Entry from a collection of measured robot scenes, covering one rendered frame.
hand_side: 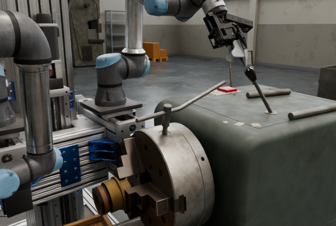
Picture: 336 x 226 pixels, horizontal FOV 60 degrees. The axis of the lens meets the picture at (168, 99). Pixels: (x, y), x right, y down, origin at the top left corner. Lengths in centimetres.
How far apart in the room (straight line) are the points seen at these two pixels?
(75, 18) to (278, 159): 1104
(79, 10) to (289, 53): 792
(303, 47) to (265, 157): 1078
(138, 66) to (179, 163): 76
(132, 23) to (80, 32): 1026
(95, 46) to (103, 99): 1047
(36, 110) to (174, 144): 40
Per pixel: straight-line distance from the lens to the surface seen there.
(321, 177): 106
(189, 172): 76
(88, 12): 1174
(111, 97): 136
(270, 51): 1218
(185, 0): 110
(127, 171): 84
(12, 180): 91
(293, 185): 95
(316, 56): 1134
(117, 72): 137
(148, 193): 79
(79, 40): 1164
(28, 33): 82
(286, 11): 1190
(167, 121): 78
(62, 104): 141
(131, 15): 141
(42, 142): 93
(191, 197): 77
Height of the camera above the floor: 152
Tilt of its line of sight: 14 degrees down
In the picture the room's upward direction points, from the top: straight up
